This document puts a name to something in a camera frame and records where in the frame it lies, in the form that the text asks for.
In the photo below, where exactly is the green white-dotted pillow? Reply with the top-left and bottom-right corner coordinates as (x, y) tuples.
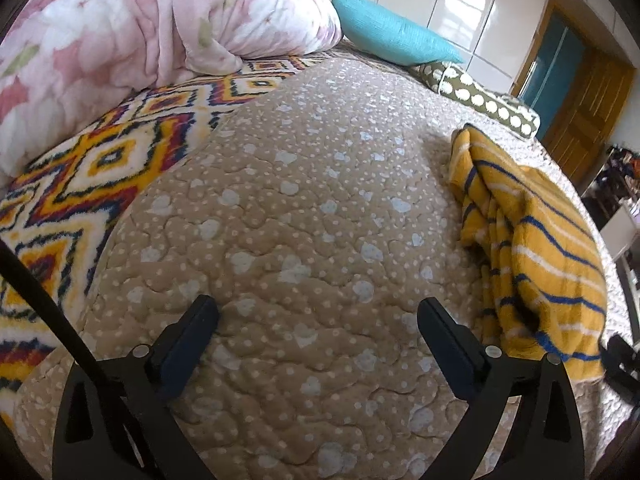
(410, 61), (542, 140)

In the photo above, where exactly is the brown wooden door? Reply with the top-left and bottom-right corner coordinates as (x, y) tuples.
(542, 50), (637, 182)

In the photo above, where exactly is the beige dotted quilted bedspread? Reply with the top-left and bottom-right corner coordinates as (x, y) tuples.
(14, 42), (632, 480)

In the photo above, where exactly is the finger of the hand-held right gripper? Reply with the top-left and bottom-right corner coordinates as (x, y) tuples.
(599, 334), (640, 407)

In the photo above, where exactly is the teal door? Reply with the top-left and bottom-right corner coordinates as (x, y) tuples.
(520, 10), (586, 117)

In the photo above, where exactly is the colourful geometric patterned blanket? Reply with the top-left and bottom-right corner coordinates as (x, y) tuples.
(0, 52), (342, 432)

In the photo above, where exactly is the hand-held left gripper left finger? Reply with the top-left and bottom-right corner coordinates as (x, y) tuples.
(52, 295), (220, 480)

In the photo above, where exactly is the teal pillow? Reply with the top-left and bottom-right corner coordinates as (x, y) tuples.
(332, 0), (464, 66)

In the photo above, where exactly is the shoe rack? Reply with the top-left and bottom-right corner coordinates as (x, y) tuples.
(582, 144), (640, 217)

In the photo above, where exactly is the pink floral duvet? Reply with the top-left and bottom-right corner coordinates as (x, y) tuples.
(0, 0), (344, 177)

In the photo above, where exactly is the white desk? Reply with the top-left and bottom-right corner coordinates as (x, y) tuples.
(600, 204), (640, 311)

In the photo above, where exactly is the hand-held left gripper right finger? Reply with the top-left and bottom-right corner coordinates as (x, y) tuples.
(417, 297), (587, 480)

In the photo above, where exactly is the yellow striped sweater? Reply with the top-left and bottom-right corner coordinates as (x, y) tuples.
(447, 123), (609, 384)

